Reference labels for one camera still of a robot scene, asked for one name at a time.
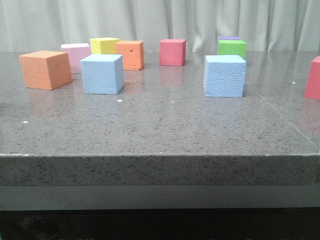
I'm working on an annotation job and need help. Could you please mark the blue smooth foam block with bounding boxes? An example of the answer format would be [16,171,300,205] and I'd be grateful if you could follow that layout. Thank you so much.
[80,54,125,95]

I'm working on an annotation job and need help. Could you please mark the blue textured foam block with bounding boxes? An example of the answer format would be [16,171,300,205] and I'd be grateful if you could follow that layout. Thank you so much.
[203,55,247,98]

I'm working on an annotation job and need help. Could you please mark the red foam block centre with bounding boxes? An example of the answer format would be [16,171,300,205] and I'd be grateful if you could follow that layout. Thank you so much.
[159,39,187,67]

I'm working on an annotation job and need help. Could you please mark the red foam block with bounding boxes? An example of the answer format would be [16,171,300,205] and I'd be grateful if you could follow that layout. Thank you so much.
[159,39,187,67]
[304,56,320,100]

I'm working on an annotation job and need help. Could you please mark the orange dented foam block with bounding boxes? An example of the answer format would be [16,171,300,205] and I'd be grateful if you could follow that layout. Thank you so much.
[115,40,145,71]

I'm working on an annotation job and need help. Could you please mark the yellow foam block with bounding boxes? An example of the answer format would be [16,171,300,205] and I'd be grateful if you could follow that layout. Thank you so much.
[90,37,120,54]

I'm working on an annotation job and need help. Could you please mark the green foam block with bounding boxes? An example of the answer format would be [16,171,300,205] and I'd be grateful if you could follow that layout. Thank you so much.
[217,40,247,59]

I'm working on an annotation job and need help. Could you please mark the purple foam block far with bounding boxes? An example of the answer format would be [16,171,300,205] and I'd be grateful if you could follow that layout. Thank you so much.
[217,35,241,41]

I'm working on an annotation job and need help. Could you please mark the pink textured foam block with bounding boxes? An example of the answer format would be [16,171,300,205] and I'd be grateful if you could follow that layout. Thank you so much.
[61,43,91,74]

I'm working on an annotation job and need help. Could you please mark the orange textured foam block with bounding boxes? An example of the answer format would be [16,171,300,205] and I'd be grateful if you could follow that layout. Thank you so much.
[19,50,73,90]

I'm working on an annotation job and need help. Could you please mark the red foam block right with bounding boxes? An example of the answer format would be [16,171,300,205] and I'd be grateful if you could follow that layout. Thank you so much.
[304,56,320,100]

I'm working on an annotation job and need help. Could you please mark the grey curtain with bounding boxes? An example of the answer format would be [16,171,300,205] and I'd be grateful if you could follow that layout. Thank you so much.
[0,0,320,52]

